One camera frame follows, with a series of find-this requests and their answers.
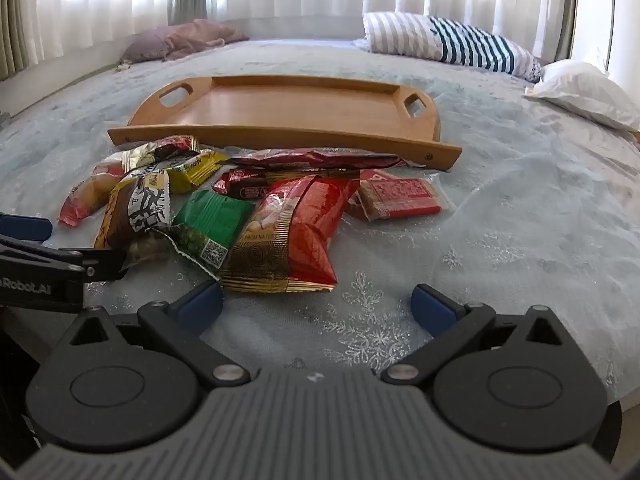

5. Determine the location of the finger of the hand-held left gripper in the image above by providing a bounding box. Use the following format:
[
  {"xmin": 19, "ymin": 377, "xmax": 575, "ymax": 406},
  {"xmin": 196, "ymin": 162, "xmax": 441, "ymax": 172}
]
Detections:
[
  {"xmin": 0, "ymin": 234, "xmax": 127, "ymax": 282},
  {"xmin": 0, "ymin": 213, "xmax": 54, "ymax": 244}
]

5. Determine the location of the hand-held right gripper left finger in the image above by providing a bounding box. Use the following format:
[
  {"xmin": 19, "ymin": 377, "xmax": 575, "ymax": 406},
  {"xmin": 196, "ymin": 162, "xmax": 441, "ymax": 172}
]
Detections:
[{"xmin": 49, "ymin": 281, "xmax": 251, "ymax": 389}]

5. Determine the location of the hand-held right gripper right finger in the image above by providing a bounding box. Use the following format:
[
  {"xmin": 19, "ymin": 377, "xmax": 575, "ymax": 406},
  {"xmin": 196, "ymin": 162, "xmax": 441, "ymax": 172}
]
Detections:
[{"xmin": 380, "ymin": 284, "xmax": 584, "ymax": 389}]

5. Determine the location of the brown black-white print snack packet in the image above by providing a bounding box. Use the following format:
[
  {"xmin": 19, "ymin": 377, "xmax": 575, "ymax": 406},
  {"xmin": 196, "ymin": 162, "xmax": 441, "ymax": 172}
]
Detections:
[{"xmin": 93, "ymin": 170, "xmax": 173, "ymax": 252}]

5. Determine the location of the peach red-end snack packet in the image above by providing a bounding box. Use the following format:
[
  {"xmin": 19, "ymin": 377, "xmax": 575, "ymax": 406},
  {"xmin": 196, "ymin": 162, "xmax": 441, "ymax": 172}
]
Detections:
[{"xmin": 58, "ymin": 160, "xmax": 126, "ymax": 227}]

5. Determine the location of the clear pink wafer packet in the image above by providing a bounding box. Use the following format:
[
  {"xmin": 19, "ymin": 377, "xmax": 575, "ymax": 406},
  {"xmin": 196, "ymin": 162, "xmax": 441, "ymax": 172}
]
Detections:
[{"xmin": 345, "ymin": 169, "xmax": 446, "ymax": 223}]

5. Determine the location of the red gold peanut packet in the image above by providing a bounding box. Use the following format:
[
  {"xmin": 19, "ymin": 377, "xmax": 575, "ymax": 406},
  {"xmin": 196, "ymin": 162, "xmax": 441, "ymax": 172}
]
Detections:
[{"xmin": 218, "ymin": 175, "xmax": 362, "ymax": 294}]

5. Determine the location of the long red snack packet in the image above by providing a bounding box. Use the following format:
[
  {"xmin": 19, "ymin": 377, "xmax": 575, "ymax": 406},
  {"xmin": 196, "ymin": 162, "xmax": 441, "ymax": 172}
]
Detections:
[{"xmin": 229, "ymin": 147, "xmax": 416, "ymax": 171}]

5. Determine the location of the wooden tray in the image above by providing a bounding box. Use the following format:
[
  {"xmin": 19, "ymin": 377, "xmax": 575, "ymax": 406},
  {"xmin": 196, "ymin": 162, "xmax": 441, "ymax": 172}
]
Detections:
[{"xmin": 107, "ymin": 75, "xmax": 463, "ymax": 173}]

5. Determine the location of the small dark red snack packet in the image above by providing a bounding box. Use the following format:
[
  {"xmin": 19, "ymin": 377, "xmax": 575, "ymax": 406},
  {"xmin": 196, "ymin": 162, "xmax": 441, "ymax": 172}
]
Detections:
[{"xmin": 212, "ymin": 167, "xmax": 268, "ymax": 200}]

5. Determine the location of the yellow green snack packet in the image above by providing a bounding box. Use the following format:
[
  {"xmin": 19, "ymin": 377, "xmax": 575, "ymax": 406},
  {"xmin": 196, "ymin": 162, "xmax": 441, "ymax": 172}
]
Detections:
[{"xmin": 165, "ymin": 150, "xmax": 231, "ymax": 195}]

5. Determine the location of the mauve pillow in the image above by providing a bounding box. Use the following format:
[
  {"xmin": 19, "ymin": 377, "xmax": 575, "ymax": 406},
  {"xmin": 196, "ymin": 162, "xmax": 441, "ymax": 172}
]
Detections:
[{"xmin": 120, "ymin": 25, "xmax": 201, "ymax": 63}]

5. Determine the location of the pink blanket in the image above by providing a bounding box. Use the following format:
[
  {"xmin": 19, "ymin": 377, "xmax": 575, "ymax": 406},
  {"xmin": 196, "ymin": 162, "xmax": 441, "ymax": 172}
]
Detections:
[{"xmin": 165, "ymin": 19, "xmax": 249, "ymax": 61}]

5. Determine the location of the white pillow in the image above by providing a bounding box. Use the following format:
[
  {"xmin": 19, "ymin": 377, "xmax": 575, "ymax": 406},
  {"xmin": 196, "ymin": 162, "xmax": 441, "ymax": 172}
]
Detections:
[{"xmin": 522, "ymin": 57, "xmax": 640, "ymax": 133}]

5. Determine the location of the blue grey striped pillow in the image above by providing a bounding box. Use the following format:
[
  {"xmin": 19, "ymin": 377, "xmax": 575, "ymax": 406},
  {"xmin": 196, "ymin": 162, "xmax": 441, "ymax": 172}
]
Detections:
[{"xmin": 352, "ymin": 11, "xmax": 543, "ymax": 83}]

